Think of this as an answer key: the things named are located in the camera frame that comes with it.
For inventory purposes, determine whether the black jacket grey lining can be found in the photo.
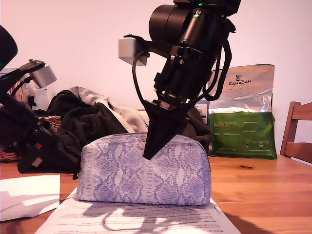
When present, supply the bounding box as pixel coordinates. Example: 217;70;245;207
46;86;213;156

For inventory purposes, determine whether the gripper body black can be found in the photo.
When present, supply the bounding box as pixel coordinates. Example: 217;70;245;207
145;47;213;110

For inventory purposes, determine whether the purple lace zip bag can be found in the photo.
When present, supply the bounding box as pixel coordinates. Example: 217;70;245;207
77;132;212;207

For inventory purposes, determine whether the blank white envelope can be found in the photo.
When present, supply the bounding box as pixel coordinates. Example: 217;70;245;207
0;174;61;222

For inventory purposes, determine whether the green silver pet food bag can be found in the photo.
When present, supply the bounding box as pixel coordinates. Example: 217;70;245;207
208;64;278;160

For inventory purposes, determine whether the wicker basket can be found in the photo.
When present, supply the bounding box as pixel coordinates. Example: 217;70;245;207
0;115;62;162

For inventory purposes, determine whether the black camera cable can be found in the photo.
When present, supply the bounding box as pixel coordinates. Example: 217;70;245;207
131;50;153;108

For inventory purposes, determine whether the wooden chair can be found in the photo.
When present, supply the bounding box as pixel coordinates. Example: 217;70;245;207
279;101;312;164

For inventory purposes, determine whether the black looping arm cable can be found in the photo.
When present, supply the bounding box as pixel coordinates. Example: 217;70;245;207
201;14;237;102

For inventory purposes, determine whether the printed white paper sheet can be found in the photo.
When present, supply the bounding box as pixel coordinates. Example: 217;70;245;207
34;187;241;234

